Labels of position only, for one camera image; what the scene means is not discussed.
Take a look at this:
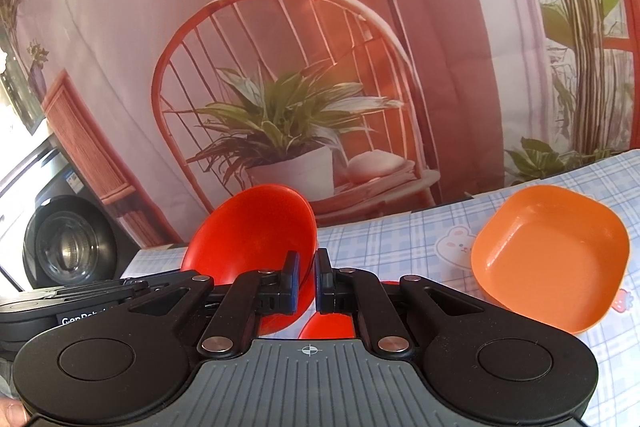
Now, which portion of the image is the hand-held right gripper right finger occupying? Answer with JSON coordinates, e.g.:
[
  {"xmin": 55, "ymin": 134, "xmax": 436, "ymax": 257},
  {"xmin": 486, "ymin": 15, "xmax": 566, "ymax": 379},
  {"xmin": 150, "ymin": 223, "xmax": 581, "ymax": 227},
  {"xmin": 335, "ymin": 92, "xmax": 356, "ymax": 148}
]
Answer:
[{"xmin": 315, "ymin": 248, "xmax": 482, "ymax": 356}]

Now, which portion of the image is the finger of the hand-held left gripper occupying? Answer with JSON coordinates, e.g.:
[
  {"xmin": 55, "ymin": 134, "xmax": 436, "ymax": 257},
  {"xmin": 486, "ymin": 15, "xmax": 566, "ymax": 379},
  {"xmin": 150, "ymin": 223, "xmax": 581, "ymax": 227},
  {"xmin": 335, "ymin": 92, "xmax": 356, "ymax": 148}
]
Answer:
[{"xmin": 121, "ymin": 271, "xmax": 190, "ymax": 291}]

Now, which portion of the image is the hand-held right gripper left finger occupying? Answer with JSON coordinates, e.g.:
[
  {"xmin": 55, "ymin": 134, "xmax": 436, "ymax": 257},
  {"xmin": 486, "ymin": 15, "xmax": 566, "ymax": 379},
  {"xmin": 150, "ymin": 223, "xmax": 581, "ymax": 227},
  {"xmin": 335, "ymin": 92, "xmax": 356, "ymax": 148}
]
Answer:
[{"xmin": 129, "ymin": 250, "xmax": 302, "ymax": 357}]

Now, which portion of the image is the red bowl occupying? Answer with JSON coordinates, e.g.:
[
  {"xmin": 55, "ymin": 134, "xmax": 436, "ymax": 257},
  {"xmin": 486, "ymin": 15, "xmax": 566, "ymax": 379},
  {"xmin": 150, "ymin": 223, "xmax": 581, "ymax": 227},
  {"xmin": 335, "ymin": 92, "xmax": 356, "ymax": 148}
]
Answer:
[{"xmin": 180, "ymin": 183, "xmax": 319, "ymax": 338}]

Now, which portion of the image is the red plate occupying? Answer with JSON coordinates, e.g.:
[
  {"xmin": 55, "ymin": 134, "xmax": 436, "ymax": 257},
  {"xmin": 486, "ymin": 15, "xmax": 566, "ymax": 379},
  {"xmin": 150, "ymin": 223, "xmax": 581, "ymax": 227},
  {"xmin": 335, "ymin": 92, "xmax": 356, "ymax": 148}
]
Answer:
[{"xmin": 298, "ymin": 279, "xmax": 401, "ymax": 341}]

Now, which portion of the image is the grey washing machine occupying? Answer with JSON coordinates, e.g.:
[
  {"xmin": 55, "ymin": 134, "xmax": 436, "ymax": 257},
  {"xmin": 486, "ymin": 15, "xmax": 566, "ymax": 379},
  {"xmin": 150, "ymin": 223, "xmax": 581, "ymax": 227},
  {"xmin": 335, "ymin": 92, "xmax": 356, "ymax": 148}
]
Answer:
[{"xmin": 0, "ymin": 132, "xmax": 137, "ymax": 304}]

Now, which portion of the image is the blue plaid tablecloth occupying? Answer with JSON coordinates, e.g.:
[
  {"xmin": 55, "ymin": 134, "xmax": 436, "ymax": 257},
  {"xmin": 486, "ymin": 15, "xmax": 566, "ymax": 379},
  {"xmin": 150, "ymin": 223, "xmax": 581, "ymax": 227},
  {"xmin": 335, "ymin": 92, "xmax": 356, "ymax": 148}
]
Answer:
[{"xmin": 120, "ymin": 147, "xmax": 640, "ymax": 427}]

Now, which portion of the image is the orange square plate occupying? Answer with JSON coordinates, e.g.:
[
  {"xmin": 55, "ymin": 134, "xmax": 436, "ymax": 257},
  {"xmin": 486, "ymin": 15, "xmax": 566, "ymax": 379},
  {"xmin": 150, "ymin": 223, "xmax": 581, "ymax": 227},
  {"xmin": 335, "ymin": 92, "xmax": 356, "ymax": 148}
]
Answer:
[{"xmin": 470, "ymin": 185, "xmax": 630, "ymax": 335}]

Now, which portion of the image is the printed room backdrop cloth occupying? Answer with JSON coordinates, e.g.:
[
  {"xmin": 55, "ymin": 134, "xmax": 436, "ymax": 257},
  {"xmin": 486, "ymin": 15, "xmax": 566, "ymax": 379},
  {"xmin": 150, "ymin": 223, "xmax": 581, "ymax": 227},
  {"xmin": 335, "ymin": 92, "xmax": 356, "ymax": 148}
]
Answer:
[{"xmin": 0, "ymin": 0, "xmax": 640, "ymax": 254}]

